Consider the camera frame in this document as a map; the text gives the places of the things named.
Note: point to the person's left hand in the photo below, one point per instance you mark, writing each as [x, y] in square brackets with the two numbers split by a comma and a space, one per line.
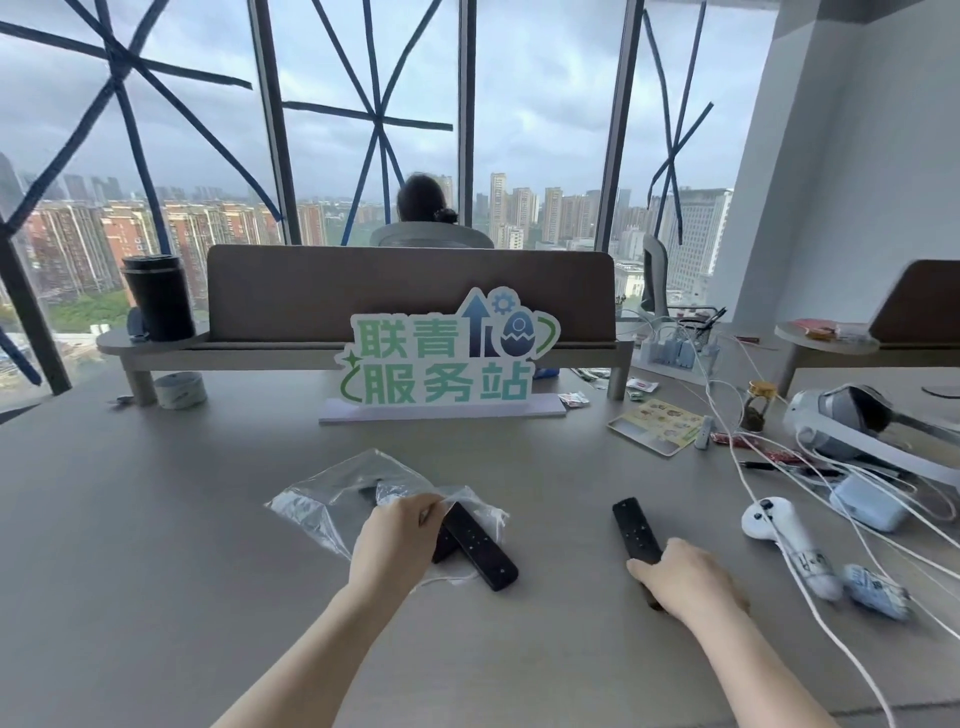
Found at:
[390, 544]

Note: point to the clear plastic bag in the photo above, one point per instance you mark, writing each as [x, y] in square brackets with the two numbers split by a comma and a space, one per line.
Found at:
[337, 491]

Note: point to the person's right forearm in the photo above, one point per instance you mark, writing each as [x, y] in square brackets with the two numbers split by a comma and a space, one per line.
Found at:
[757, 667]

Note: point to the green and white cutout sign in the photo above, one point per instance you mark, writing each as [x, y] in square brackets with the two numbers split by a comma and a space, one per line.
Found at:
[442, 360]

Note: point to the black pen holder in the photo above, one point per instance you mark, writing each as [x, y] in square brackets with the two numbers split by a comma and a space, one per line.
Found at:
[701, 330]

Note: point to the small white adapter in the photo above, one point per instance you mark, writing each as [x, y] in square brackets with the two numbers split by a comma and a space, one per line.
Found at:
[703, 436]

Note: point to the grey office chair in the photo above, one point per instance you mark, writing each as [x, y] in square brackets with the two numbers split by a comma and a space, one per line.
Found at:
[431, 236]

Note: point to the light blue charger case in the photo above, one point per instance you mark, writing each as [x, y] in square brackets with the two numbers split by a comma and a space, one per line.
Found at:
[870, 504]

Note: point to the black pen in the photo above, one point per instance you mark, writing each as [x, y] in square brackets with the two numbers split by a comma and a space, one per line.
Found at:
[787, 469]

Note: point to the small white and red packet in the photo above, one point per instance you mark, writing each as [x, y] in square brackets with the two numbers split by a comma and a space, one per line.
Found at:
[575, 400]
[642, 385]

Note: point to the person's left fingers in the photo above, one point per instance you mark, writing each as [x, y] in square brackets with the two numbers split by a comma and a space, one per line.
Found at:
[429, 508]

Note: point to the white power strip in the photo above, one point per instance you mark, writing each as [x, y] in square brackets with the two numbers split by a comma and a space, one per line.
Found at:
[671, 354]

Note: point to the black remote control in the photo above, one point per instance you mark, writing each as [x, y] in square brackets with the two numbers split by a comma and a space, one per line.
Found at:
[480, 547]
[637, 529]
[441, 551]

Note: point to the red wrapper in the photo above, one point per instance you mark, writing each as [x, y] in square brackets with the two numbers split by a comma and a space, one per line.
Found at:
[780, 454]
[729, 439]

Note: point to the colourful sticker sheet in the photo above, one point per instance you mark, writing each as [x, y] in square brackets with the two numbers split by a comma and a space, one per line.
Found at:
[660, 426]

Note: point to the small glass jar with cork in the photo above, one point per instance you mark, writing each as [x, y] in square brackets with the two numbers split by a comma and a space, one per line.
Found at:
[756, 409]

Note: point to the person's right hand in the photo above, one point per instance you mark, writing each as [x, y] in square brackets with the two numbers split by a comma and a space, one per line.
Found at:
[690, 577]

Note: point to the red snack packet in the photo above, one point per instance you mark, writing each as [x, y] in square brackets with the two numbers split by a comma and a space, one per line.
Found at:
[814, 328]

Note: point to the black tumbler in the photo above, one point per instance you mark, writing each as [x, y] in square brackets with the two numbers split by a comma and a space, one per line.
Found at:
[159, 300]

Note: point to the person's right thumb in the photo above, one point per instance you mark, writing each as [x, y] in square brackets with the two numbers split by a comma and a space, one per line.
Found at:
[643, 571]

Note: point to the white office chair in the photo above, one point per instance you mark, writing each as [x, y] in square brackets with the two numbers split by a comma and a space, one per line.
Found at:
[656, 274]

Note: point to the white VR headset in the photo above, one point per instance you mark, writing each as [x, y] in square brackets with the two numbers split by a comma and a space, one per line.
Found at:
[847, 427]

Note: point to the person's left forearm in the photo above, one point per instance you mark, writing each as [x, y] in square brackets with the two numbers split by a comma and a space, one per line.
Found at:
[300, 664]

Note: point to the white tape roll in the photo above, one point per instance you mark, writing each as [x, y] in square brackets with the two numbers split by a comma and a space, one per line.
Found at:
[180, 391]

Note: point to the brown desk divider panel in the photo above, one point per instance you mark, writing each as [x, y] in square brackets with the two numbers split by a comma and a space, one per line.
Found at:
[922, 304]
[300, 292]

